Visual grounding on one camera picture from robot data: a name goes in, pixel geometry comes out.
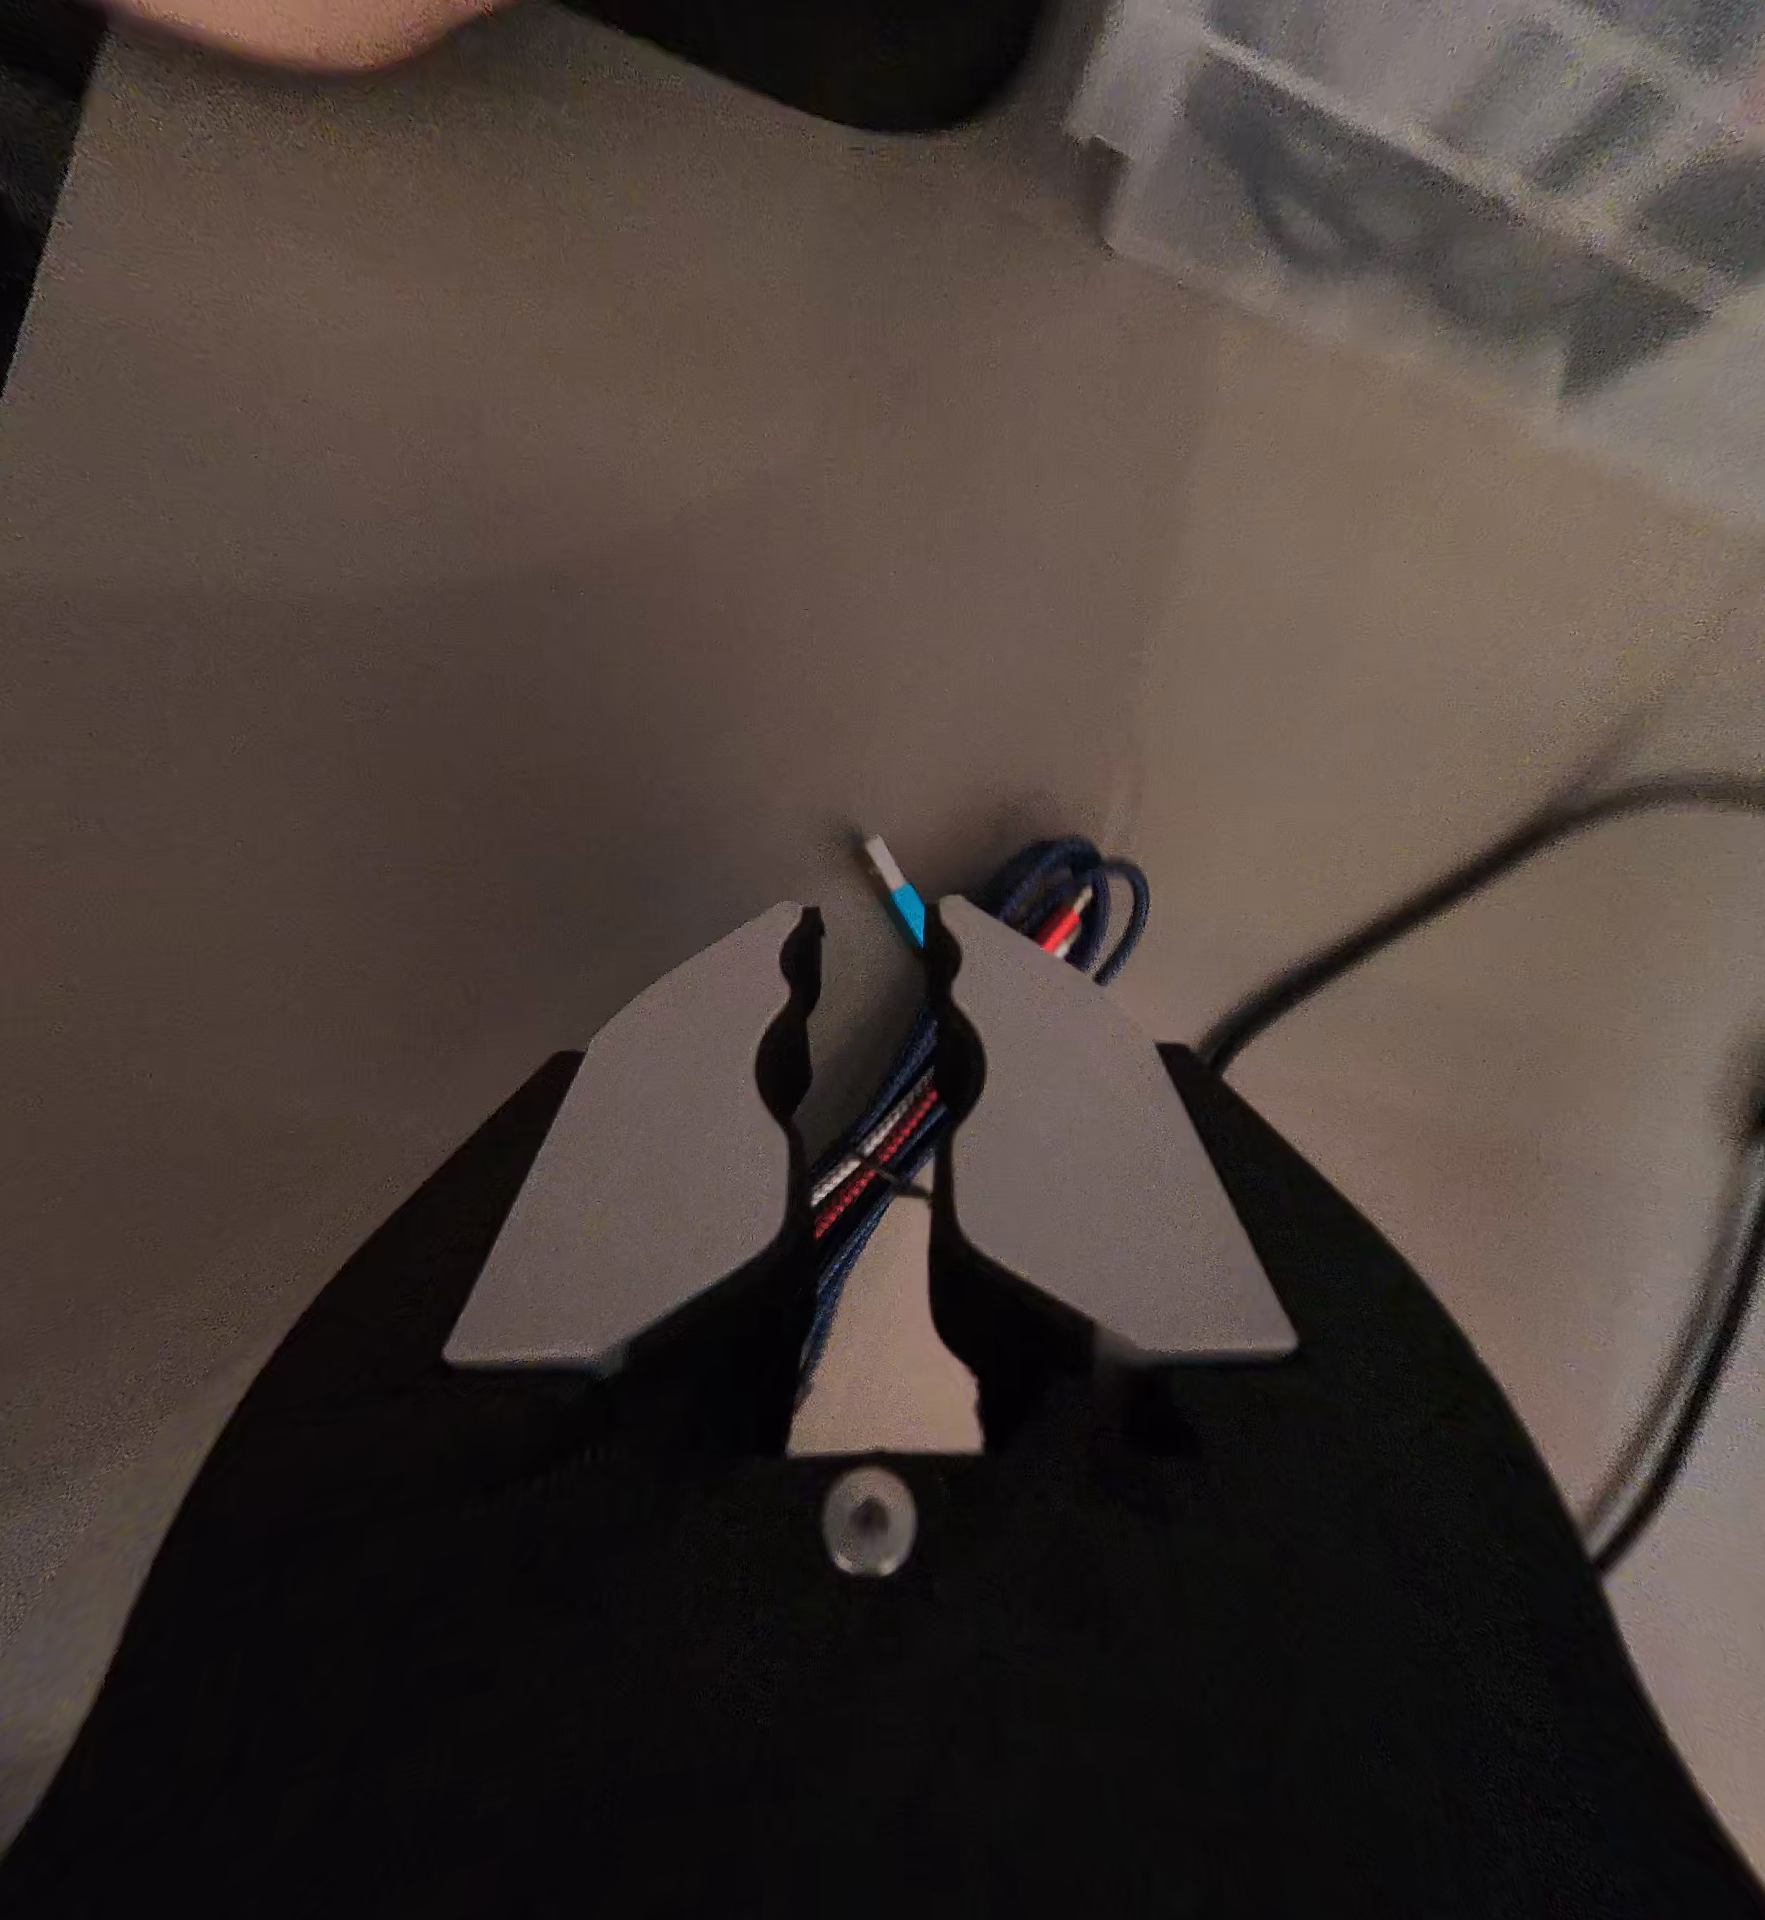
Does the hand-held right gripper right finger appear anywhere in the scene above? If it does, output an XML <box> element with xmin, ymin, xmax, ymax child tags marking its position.
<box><xmin>926</xmin><ymin>891</ymin><xmax>1301</xmax><ymax>1376</ymax></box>

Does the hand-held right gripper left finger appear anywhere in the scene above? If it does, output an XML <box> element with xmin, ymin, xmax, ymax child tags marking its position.
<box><xmin>443</xmin><ymin>894</ymin><xmax>828</xmax><ymax>1382</ymax></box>

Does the blue braided usb cable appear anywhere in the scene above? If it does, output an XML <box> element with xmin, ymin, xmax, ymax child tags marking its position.
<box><xmin>791</xmin><ymin>830</ymin><xmax>1151</xmax><ymax>1388</ymax></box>

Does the black 7-port USB hub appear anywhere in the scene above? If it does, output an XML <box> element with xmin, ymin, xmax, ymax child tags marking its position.
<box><xmin>1196</xmin><ymin>776</ymin><xmax>1765</xmax><ymax>1580</ymax></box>

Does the clear plastic bin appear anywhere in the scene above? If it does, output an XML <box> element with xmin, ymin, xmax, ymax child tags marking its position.
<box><xmin>1077</xmin><ymin>0</ymin><xmax>1765</xmax><ymax>519</ymax></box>

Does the person's left forearm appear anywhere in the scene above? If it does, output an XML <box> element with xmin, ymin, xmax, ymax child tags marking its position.
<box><xmin>87</xmin><ymin>0</ymin><xmax>500</xmax><ymax>74</ymax></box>

